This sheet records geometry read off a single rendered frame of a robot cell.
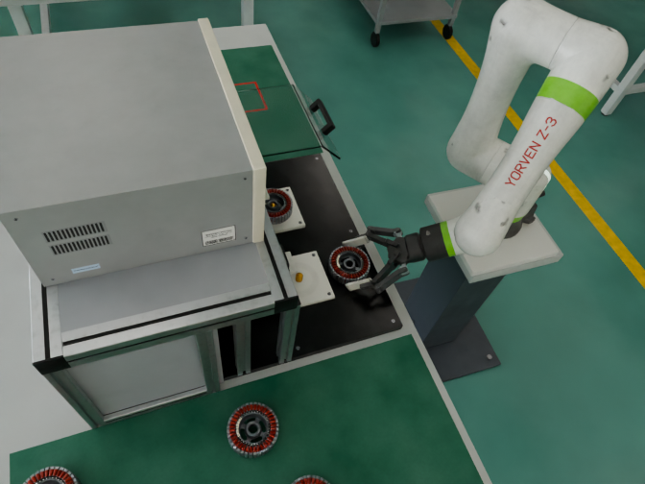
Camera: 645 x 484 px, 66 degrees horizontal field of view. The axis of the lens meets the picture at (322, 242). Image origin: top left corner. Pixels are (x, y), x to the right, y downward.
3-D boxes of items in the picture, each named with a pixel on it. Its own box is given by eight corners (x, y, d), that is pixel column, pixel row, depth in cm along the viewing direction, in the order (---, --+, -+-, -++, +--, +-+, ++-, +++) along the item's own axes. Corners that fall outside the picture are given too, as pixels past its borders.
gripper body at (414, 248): (428, 266, 129) (394, 275, 132) (423, 239, 134) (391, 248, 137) (421, 252, 124) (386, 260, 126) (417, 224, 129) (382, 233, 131)
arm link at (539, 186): (487, 180, 155) (511, 133, 140) (532, 205, 150) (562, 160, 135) (467, 204, 148) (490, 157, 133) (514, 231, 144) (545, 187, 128)
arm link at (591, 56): (577, 28, 110) (585, 4, 99) (633, 52, 106) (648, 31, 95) (529, 102, 114) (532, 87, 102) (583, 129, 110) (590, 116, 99)
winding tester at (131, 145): (213, 98, 119) (207, 17, 103) (264, 241, 97) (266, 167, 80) (35, 120, 108) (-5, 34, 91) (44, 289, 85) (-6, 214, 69)
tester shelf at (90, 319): (216, 84, 129) (214, 68, 126) (297, 308, 94) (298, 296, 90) (28, 106, 117) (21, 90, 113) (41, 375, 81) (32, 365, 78)
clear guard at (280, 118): (310, 99, 140) (312, 82, 135) (340, 158, 128) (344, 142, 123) (193, 115, 131) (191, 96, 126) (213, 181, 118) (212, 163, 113)
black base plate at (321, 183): (320, 157, 163) (321, 153, 161) (400, 328, 130) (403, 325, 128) (174, 182, 150) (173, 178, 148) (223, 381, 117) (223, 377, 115)
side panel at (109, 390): (217, 378, 117) (208, 316, 91) (220, 391, 115) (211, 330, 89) (90, 416, 109) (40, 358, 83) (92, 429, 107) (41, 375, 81)
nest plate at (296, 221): (289, 189, 151) (289, 186, 150) (304, 227, 143) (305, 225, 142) (241, 198, 147) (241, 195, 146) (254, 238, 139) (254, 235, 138)
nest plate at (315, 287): (315, 253, 138) (316, 250, 137) (334, 298, 131) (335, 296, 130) (263, 265, 134) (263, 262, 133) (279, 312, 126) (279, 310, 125)
